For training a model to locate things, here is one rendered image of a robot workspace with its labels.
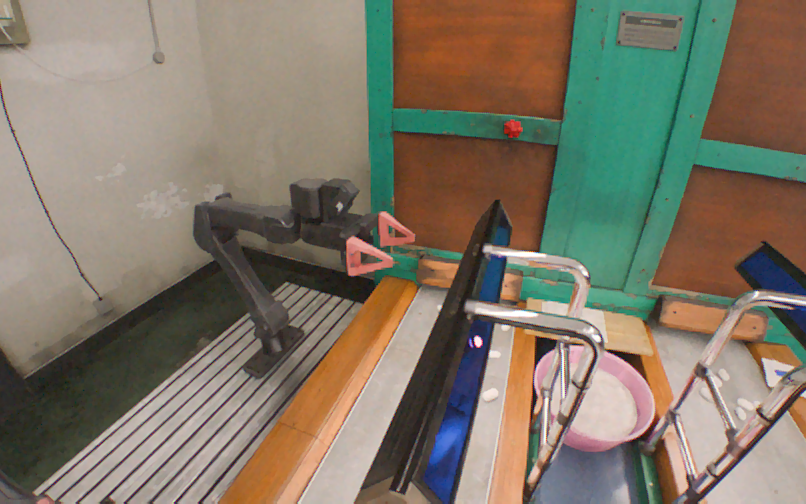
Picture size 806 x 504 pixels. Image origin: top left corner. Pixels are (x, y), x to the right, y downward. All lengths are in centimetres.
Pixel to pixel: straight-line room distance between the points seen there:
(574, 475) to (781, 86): 93
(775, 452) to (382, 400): 84
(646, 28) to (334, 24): 152
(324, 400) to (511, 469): 38
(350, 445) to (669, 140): 94
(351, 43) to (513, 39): 122
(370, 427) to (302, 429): 13
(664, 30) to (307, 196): 81
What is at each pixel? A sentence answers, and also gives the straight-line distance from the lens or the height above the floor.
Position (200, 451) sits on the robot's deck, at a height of 66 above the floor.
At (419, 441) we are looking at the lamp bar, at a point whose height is 111.
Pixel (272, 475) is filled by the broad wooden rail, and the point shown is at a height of 77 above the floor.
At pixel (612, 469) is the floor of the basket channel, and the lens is 88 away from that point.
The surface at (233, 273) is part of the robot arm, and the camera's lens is 92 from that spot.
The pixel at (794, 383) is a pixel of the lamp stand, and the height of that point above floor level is 109.
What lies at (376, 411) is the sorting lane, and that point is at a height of 74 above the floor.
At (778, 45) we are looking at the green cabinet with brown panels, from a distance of 104.
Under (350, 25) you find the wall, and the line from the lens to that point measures 200.
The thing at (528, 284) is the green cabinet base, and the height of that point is 82.
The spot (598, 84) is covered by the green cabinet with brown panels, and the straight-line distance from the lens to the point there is 91.
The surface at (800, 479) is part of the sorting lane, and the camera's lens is 102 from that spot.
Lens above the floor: 136
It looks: 29 degrees down
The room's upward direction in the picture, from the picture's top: straight up
